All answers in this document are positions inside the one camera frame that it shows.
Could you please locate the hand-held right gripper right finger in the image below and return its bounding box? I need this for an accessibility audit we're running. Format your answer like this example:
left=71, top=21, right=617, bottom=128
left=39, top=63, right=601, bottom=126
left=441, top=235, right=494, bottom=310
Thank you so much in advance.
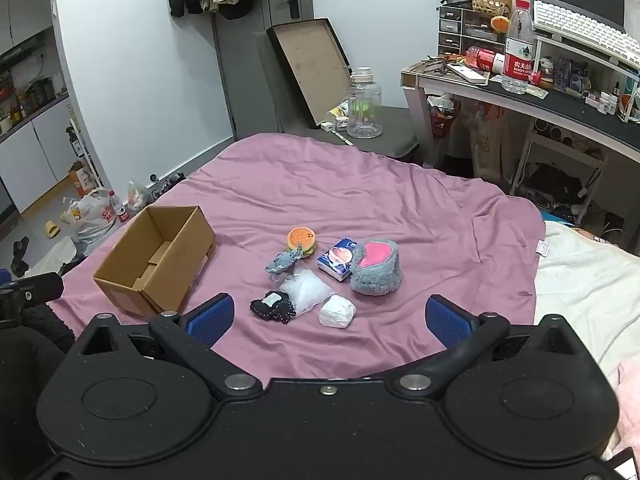
left=395, top=295, right=586, bottom=397

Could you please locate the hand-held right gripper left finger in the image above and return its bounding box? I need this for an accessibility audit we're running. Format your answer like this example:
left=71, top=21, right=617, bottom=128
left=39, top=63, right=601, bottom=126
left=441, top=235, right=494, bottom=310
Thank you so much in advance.
left=75, top=294, right=263, bottom=398

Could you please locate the brown cardboard box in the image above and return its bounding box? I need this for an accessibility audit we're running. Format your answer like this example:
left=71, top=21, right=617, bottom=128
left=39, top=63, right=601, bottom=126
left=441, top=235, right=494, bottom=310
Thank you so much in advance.
left=93, top=205, right=217, bottom=319

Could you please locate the grey fluffy heart pouch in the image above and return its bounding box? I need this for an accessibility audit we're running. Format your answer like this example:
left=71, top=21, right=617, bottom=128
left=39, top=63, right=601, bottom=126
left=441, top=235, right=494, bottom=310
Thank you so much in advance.
left=349, top=238, right=404, bottom=295

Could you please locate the grey-blue plush toy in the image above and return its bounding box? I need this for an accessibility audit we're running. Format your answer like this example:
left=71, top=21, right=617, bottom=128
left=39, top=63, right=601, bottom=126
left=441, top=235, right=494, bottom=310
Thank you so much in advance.
left=265, top=247, right=304, bottom=277

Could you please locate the clear plastic bag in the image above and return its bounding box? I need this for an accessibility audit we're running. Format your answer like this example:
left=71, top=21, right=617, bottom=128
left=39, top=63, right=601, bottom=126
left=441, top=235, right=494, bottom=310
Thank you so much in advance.
left=279, top=268, right=336, bottom=316

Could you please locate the white soft packet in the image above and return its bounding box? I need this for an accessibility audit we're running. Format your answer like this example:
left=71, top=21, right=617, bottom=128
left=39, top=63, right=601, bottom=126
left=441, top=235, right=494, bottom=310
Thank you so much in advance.
left=319, top=295, right=357, bottom=330

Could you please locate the orange burger plush toy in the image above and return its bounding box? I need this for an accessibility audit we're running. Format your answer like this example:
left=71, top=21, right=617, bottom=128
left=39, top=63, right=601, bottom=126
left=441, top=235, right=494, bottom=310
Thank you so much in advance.
left=286, top=227, right=317, bottom=256

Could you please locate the blue tissue pack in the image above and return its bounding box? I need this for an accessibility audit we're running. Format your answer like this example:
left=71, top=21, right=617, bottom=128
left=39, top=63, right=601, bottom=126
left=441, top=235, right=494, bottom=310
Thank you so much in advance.
left=317, top=238, right=359, bottom=284

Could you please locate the person's left forearm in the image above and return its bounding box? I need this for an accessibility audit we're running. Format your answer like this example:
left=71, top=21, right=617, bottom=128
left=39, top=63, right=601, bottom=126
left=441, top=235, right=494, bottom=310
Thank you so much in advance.
left=0, top=304, right=77, bottom=461

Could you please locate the black slipper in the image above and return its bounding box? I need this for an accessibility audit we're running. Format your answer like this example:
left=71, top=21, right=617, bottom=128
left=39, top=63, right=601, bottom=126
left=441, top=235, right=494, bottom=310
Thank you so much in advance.
left=11, top=236, right=31, bottom=277

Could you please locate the white plastic shopping bag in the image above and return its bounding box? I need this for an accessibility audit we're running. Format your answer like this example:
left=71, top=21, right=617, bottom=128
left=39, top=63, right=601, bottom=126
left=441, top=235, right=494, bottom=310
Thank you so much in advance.
left=62, top=187, right=124, bottom=244

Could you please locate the small orange cardboard box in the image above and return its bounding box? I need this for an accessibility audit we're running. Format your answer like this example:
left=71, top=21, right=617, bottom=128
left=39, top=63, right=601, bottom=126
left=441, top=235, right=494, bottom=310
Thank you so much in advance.
left=68, top=160, right=99, bottom=197

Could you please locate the clear bag of trash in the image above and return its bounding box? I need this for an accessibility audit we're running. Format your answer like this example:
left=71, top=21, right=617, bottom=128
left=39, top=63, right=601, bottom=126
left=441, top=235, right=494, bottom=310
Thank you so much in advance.
left=126, top=180, right=151, bottom=211

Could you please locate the white blanket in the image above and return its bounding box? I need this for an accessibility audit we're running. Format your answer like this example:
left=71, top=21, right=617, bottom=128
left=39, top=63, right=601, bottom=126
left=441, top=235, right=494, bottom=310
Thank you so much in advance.
left=532, top=220, right=640, bottom=376

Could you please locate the white kitchen cabinet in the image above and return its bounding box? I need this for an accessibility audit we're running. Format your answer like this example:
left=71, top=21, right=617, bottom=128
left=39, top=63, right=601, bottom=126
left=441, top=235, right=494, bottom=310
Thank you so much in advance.
left=0, top=0, right=101, bottom=216

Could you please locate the pink bedsheet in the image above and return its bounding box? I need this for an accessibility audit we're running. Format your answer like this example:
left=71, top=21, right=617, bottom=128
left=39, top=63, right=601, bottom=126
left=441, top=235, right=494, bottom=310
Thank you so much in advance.
left=47, top=132, right=547, bottom=383

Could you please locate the beige tote bag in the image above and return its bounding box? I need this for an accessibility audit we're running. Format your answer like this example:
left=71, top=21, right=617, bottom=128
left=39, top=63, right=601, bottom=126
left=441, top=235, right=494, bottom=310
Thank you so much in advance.
left=467, top=102, right=509, bottom=179

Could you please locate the red bag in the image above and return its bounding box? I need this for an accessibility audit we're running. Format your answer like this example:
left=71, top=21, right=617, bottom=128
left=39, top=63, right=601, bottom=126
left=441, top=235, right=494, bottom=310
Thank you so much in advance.
left=428, top=95, right=461, bottom=139

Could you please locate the large clear water jar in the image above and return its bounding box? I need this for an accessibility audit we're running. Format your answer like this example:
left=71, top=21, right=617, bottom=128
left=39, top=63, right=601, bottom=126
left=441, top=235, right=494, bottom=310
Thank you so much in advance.
left=346, top=66, right=384, bottom=140

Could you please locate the white remote control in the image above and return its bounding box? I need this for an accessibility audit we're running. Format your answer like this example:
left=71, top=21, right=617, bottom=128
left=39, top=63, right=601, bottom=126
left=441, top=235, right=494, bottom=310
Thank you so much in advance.
left=446, top=62, right=491, bottom=85

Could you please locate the cluttered desk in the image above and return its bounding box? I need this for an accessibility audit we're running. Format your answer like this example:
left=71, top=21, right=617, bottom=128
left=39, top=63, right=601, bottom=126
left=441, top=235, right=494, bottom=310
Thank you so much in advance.
left=400, top=57, right=640, bottom=221

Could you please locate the red label bottle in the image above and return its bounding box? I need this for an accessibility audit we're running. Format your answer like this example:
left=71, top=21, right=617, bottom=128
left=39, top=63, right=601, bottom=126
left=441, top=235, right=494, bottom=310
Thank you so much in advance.
left=465, top=46, right=506, bottom=75

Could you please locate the tall clear water bottle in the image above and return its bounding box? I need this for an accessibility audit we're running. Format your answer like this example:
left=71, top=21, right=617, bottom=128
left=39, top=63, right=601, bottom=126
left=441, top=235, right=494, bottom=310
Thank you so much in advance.
left=501, top=0, right=536, bottom=95

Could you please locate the grey desk drawer organiser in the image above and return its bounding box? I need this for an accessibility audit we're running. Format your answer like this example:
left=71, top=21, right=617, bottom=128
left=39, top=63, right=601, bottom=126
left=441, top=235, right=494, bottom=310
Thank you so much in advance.
left=437, top=6, right=509, bottom=59

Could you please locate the woven basket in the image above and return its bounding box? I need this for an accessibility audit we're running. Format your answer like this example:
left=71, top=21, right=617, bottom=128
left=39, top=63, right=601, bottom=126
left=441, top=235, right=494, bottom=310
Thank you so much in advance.
left=471, top=0, right=514, bottom=19

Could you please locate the white keyboard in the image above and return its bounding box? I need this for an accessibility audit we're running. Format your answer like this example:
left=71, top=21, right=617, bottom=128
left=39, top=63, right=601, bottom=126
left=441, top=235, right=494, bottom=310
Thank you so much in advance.
left=531, top=0, right=640, bottom=69

